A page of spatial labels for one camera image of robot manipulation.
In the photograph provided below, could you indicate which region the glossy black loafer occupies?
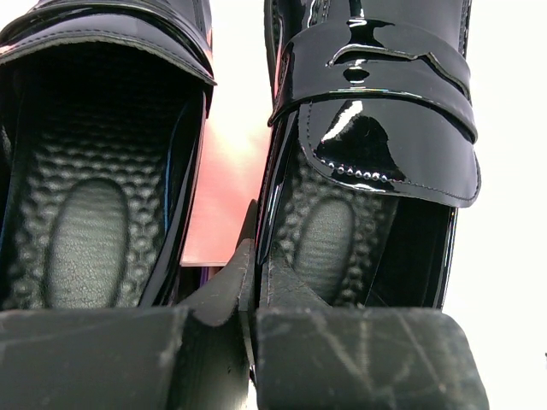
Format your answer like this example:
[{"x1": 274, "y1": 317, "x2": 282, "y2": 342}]
[{"x1": 256, "y1": 1, "x2": 481, "y2": 309}]

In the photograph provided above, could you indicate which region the pink three-tier shoe shelf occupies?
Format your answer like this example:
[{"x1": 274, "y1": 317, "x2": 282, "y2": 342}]
[{"x1": 181, "y1": 1, "x2": 272, "y2": 267}]

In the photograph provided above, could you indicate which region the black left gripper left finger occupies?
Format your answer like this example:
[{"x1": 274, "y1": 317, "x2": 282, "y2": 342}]
[{"x1": 1, "y1": 239, "x2": 254, "y2": 409}]

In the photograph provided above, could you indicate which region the matte black loafer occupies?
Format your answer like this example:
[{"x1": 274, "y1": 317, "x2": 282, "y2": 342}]
[{"x1": 1, "y1": 1, "x2": 215, "y2": 310}]

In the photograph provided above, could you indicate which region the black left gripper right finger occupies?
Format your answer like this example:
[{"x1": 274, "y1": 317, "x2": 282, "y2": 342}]
[{"x1": 255, "y1": 256, "x2": 489, "y2": 409}]

